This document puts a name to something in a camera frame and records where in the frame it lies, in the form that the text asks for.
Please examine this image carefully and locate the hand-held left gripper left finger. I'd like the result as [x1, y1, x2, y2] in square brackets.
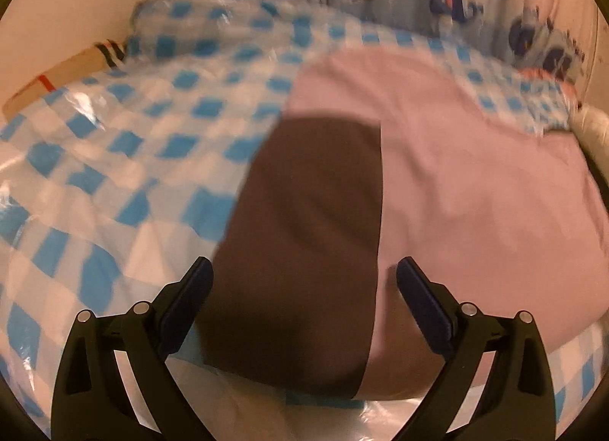
[51, 256, 214, 441]

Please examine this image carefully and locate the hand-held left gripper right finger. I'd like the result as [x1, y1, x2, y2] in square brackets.
[396, 256, 558, 441]

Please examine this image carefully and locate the pink and brown jacket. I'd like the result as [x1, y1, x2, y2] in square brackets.
[195, 48, 609, 399]

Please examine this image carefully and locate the blue checkered bed sheet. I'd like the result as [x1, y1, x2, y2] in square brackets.
[0, 17, 609, 441]

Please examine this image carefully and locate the cardboard box with orange tape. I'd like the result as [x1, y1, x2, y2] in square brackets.
[2, 40, 128, 124]

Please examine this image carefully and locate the blue checkered pillow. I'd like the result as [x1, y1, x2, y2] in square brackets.
[131, 0, 329, 58]

